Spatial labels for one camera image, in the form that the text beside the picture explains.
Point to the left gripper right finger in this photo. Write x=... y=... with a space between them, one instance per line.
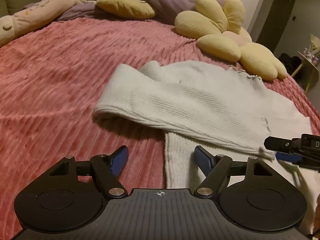
x=216 y=170

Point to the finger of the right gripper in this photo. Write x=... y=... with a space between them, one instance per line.
x=291 y=158

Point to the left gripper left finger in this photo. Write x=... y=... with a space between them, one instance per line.
x=105 y=171

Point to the white ribbed knit sweater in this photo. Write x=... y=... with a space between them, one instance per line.
x=226 y=111

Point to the person's right hand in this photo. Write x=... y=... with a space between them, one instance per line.
x=317 y=212

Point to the yellow legged side table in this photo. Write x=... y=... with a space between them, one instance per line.
x=311 y=73

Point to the flower bouquet on table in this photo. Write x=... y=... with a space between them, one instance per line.
x=312 y=52

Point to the pink ribbed bed blanket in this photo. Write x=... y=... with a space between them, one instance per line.
x=51 y=81

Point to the yellow flower shaped pillow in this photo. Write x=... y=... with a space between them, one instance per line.
x=218 y=31

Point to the small yellow leaf pillow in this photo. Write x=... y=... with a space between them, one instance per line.
x=128 y=9

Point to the long pink plush toy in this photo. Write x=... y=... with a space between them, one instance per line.
x=34 y=17

